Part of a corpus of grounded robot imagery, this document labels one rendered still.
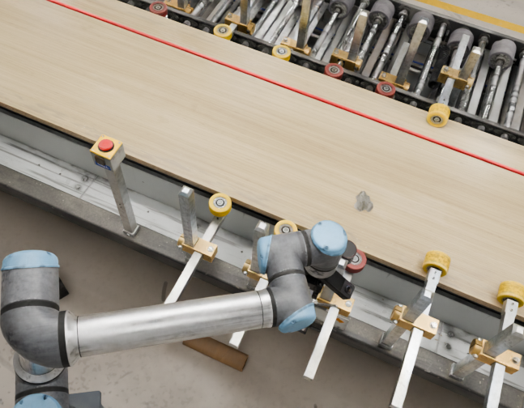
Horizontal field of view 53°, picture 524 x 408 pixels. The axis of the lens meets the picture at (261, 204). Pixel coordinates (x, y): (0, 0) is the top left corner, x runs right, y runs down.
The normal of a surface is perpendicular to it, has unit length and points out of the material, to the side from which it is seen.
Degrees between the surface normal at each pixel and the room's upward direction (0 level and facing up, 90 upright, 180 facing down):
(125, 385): 0
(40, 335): 12
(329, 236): 5
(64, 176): 0
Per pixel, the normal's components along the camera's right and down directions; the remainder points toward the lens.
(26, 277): 0.23, -0.54
